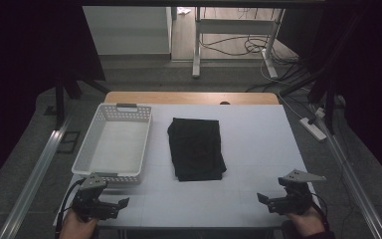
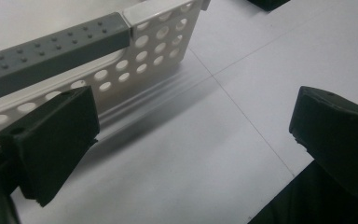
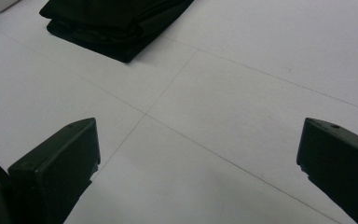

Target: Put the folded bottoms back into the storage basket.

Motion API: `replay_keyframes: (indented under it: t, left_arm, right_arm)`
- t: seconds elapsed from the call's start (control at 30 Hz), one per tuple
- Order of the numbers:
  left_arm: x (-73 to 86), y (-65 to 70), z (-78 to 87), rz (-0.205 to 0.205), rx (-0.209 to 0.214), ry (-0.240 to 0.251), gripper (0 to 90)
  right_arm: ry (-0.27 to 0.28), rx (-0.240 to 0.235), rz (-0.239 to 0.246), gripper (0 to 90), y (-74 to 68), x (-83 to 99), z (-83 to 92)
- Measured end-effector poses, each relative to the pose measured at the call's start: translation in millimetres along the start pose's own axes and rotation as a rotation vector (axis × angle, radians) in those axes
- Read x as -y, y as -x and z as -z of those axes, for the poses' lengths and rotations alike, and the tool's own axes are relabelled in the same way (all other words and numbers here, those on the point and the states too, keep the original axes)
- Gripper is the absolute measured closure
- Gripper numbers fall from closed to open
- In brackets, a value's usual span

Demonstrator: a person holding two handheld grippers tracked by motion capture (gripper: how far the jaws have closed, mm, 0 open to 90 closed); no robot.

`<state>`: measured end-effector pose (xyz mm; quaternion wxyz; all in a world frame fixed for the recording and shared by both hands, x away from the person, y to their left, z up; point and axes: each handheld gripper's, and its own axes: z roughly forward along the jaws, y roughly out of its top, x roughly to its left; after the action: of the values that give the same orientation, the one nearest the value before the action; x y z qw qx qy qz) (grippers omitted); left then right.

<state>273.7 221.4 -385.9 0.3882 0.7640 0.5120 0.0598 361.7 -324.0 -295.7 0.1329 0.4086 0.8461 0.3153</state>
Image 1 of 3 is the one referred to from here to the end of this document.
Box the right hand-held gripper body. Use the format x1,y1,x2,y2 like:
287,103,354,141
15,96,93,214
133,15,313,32
267,168,327,216

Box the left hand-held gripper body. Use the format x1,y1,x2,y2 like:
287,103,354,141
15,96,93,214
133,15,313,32
71,172,120,222

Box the white plastic basket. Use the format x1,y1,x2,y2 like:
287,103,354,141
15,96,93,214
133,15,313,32
71,103,153,185

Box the black pants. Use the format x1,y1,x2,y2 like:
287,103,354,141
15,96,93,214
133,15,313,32
167,117,228,182

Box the person's right hand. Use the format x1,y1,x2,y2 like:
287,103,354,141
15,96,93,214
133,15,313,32
284,205,326,237

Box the person's left hand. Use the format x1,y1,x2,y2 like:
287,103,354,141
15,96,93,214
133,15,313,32
59,208,99,239

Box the white table mat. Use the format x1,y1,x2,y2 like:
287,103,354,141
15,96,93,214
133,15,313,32
53,104,328,230

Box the black floor socket plate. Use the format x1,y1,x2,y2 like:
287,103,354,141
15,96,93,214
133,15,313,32
57,130,81,154

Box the white power strip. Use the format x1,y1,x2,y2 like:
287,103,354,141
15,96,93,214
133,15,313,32
299,117,327,142

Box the black metal stand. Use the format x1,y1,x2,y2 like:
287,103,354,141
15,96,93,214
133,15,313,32
54,71,111,131
278,13,364,135

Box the wooden table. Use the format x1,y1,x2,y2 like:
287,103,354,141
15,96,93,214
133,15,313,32
103,91,281,106

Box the dark curtain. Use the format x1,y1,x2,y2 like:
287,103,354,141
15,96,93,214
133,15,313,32
280,6,382,193
0,0,106,196

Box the white cabinet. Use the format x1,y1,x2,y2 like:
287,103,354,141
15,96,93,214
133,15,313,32
82,6,174,56

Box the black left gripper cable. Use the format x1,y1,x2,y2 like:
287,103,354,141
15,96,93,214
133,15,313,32
55,178,85,239

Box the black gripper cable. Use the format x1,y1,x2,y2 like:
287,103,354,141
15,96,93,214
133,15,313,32
55,178,85,239
309,199,331,232

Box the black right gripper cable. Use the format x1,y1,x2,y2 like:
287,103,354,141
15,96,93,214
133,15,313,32
309,199,331,232

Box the aluminium rail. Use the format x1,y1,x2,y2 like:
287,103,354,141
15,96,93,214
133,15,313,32
0,113,77,239
310,105,382,239

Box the tangle of floor cables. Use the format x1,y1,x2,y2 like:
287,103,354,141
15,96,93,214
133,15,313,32
200,34,301,66

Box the white desk frame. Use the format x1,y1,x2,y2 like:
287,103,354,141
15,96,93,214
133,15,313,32
192,7,287,80

